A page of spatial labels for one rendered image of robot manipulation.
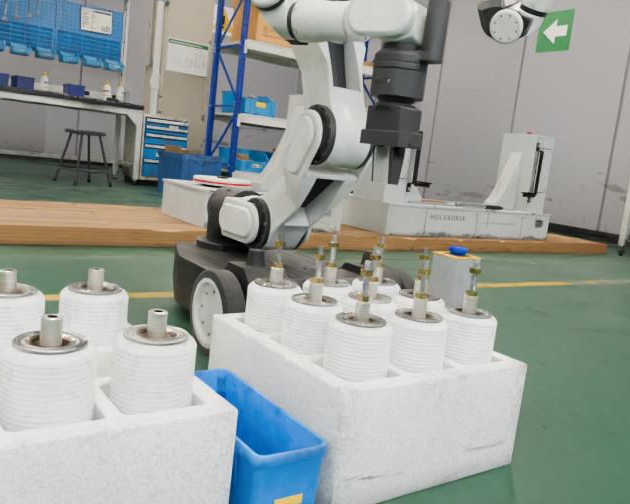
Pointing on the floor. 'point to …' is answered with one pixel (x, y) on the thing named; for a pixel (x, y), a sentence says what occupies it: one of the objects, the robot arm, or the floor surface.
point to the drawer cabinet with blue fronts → (155, 127)
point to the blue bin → (267, 446)
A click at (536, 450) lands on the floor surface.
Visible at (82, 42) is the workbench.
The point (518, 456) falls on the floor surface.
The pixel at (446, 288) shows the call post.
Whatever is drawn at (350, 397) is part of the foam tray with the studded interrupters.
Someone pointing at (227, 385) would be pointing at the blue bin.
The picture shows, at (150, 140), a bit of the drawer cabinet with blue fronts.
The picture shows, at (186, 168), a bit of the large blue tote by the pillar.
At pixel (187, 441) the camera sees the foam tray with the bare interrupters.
